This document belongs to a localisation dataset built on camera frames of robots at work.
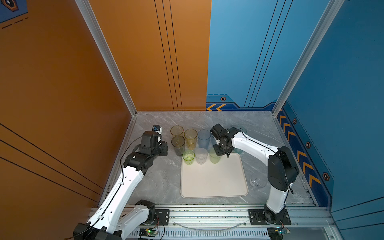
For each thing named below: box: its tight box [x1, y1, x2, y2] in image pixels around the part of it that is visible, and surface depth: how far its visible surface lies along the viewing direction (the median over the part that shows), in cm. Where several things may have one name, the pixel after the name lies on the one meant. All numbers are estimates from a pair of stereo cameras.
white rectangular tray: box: [180, 152, 249, 199], surface depth 87 cm
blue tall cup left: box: [198, 129, 211, 150], surface depth 93 cm
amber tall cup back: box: [170, 125, 184, 136], surface depth 94 cm
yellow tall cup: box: [184, 128, 198, 150], surface depth 93 cm
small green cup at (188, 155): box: [182, 149, 195, 166], surface depth 93 cm
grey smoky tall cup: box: [171, 135, 186, 157], surface depth 89 cm
